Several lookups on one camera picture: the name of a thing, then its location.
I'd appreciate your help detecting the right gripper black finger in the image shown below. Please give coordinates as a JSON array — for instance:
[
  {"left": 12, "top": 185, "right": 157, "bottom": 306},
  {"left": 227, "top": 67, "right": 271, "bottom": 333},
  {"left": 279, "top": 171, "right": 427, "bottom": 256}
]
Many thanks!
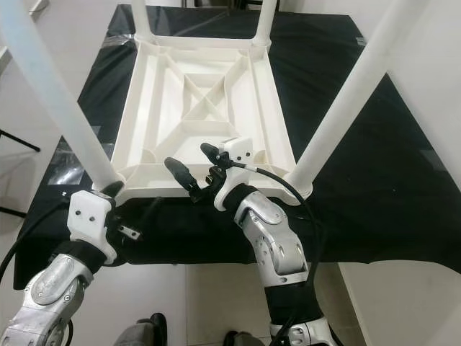
[
  {"left": 164, "top": 156, "right": 202, "bottom": 197},
  {"left": 200, "top": 141, "right": 229, "bottom": 167}
]

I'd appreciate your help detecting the black tablecloth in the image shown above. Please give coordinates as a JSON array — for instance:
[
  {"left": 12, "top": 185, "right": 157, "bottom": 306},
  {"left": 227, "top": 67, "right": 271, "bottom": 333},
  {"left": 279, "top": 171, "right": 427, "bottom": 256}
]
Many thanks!
[{"left": 13, "top": 7, "right": 461, "bottom": 279}]

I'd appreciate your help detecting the clear tape patch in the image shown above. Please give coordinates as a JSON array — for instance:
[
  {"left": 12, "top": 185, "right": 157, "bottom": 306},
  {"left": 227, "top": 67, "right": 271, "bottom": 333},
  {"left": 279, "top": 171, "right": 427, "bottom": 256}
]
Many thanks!
[{"left": 424, "top": 151, "right": 448, "bottom": 171}]

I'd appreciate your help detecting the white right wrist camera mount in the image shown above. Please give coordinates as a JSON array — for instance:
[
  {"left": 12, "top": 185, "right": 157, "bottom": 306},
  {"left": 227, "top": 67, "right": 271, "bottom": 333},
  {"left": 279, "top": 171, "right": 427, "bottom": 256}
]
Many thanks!
[{"left": 214, "top": 136, "right": 255, "bottom": 212}]

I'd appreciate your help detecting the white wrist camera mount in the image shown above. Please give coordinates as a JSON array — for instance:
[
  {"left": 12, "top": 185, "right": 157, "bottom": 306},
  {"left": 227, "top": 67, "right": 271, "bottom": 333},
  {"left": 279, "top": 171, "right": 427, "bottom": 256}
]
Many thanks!
[
  {"left": 214, "top": 136, "right": 255, "bottom": 212},
  {"left": 68, "top": 190, "right": 118, "bottom": 265}
]

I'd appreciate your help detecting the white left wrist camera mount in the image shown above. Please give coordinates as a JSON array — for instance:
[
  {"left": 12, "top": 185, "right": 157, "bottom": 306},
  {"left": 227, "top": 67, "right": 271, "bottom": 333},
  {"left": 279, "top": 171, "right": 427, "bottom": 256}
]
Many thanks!
[{"left": 68, "top": 190, "right": 118, "bottom": 265}]

